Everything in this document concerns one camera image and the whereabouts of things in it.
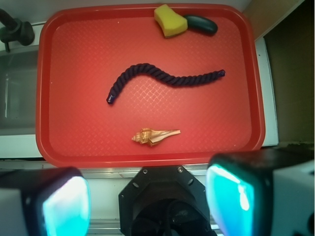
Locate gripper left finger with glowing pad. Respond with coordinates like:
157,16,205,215
0,167,91,236

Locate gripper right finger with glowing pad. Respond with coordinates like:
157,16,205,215
205,148,315,236

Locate tan spiral seashell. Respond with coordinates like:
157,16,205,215
131,128,181,147

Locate red plastic tray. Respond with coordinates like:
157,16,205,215
35,4,265,168

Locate metal sink basin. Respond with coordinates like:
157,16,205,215
0,46,38,136

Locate dark green oval object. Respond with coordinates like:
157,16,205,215
184,15,218,35

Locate yellow sponge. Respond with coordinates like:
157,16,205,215
154,4,188,38

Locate black octagonal mount plate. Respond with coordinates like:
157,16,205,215
118,166,216,236

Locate dark blue twisted rope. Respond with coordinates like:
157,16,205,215
106,63,226,106

